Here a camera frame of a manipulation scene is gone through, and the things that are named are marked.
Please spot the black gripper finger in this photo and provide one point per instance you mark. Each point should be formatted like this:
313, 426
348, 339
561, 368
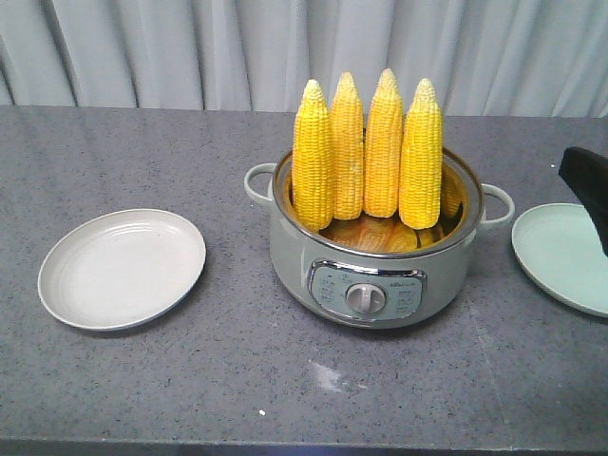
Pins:
585, 172

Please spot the yellow corn cob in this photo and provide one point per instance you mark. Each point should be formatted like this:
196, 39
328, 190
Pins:
422, 160
312, 161
346, 117
383, 148

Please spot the light green round plate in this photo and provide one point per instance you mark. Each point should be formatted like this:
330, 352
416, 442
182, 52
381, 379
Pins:
558, 247

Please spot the white pleated curtain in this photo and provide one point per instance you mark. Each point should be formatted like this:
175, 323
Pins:
520, 58

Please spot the green electric cooking pot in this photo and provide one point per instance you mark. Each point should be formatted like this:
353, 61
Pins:
375, 273

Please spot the beige round plate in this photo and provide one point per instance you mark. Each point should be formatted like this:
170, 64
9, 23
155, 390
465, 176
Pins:
121, 270

